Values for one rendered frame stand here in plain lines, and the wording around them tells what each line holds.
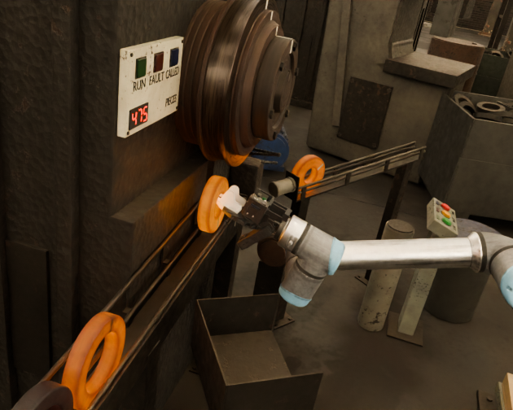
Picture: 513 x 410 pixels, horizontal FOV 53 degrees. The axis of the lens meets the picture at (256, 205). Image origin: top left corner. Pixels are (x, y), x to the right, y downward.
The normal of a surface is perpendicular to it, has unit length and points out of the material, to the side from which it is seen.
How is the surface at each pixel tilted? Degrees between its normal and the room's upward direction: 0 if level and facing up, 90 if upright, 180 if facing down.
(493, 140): 90
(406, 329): 90
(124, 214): 0
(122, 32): 90
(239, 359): 5
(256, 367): 5
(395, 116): 90
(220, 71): 73
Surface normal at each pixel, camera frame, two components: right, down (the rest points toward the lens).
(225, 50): -0.17, -0.11
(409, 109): -0.51, 0.31
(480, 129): -0.04, 0.44
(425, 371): 0.15, -0.89
